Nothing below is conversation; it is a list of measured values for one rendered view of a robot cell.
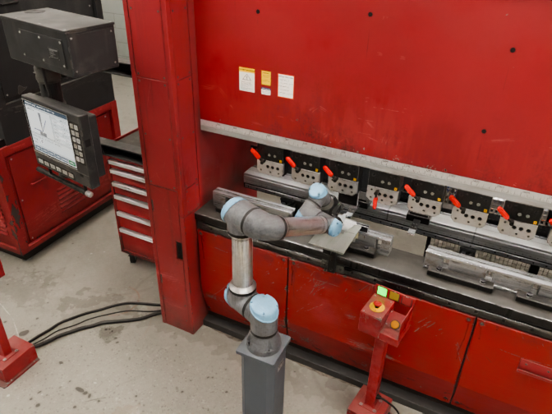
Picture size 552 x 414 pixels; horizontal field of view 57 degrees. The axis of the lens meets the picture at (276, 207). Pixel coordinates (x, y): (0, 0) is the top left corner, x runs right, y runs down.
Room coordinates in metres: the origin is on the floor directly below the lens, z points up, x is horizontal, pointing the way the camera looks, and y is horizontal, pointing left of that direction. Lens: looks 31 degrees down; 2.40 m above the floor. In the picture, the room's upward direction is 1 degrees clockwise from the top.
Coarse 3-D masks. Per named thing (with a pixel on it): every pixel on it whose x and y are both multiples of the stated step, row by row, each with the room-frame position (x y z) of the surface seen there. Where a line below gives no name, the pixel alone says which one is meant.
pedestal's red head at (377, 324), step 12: (372, 300) 1.86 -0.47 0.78; (384, 300) 1.86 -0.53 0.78; (372, 312) 1.78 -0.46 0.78; (384, 312) 1.78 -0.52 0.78; (396, 312) 1.81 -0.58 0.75; (408, 312) 1.75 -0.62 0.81; (360, 324) 1.78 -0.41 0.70; (372, 324) 1.75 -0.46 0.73; (384, 324) 1.77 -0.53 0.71; (408, 324) 1.78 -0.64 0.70; (384, 336) 1.71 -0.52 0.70; (396, 336) 1.70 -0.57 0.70
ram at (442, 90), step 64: (256, 0) 2.41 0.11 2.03; (320, 0) 2.28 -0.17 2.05; (384, 0) 2.15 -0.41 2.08; (448, 0) 2.05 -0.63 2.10; (512, 0) 1.95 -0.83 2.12; (256, 64) 2.41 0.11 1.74; (320, 64) 2.27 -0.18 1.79; (384, 64) 2.14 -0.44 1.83; (448, 64) 2.03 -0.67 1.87; (512, 64) 1.93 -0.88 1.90; (256, 128) 2.41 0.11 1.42; (320, 128) 2.26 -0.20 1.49; (384, 128) 2.12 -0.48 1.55; (448, 128) 2.00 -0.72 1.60; (512, 128) 1.90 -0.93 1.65
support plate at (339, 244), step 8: (352, 232) 2.11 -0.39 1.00; (312, 240) 2.03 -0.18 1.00; (320, 240) 2.03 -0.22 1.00; (328, 240) 2.04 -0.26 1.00; (336, 240) 2.04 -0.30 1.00; (344, 240) 2.04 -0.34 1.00; (352, 240) 2.05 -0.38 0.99; (328, 248) 1.97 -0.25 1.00; (336, 248) 1.97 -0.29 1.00; (344, 248) 1.97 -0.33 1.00
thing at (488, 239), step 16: (256, 176) 2.72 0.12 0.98; (272, 176) 2.72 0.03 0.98; (288, 176) 2.73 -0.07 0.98; (272, 192) 2.67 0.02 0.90; (288, 192) 2.62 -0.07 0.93; (304, 192) 2.58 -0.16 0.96; (336, 192) 2.54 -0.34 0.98; (368, 208) 2.41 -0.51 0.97; (384, 208) 2.38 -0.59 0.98; (400, 208) 2.38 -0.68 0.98; (384, 224) 2.37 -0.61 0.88; (400, 224) 2.33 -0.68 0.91; (432, 224) 2.25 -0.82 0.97; (448, 224) 2.23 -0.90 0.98; (464, 224) 2.23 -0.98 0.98; (448, 240) 2.21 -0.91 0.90; (464, 240) 2.18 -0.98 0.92; (480, 240) 2.15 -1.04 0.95; (496, 240) 2.12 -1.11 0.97; (512, 240) 2.10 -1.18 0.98; (544, 240) 2.11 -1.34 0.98; (512, 256) 2.07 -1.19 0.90; (528, 256) 2.04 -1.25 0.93; (544, 256) 2.01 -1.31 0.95
